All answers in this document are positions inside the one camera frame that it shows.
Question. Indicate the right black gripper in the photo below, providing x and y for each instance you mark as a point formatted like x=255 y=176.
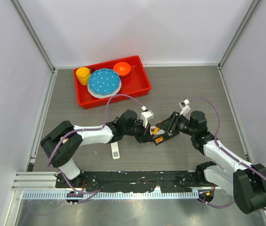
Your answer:
x=171 y=123

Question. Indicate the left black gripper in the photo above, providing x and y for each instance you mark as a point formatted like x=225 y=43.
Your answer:
x=145 y=136

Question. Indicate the orange battery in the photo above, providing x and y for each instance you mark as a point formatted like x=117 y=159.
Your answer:
x=159 y=139

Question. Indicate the black remote control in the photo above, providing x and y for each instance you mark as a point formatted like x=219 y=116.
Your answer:
x=165 y=136

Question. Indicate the orange handled screwdriver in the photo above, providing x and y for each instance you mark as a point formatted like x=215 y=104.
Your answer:
x=155 y=131

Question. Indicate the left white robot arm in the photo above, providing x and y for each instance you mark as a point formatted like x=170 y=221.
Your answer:
x=61 y=144

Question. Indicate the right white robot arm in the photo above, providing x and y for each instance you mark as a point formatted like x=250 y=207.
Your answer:
x=244 y=181

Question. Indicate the white slim remote control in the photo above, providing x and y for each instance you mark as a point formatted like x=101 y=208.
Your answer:
x=115 y=151

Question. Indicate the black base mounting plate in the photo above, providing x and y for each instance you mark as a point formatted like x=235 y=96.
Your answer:
x=170 y=181

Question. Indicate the white plate under blue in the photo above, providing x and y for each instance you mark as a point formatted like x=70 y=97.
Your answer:
x=101 y=96

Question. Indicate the blue dotted plate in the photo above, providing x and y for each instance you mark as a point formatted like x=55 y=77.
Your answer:
x=104 y=81

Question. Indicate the orange bowl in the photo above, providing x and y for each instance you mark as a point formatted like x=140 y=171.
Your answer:
x=122 y=69

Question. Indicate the red plastic tray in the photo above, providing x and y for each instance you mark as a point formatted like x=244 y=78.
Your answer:
x=135 y=84

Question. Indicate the yellow mug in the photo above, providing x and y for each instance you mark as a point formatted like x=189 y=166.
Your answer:
x=83 y=74

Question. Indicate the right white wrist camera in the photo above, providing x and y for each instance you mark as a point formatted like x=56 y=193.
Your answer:
x=185 y=108

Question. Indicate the white slotted cable duct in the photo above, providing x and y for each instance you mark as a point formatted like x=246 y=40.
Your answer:
x=156 y=194

